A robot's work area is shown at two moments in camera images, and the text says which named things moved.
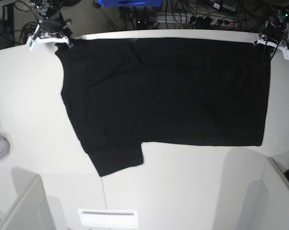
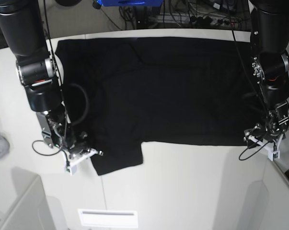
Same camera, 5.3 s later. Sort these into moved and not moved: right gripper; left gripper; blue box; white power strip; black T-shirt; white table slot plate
Moved: right gripper; left gripper
Not moved: white power strip; blue box; white table slot plate; black T-shirt
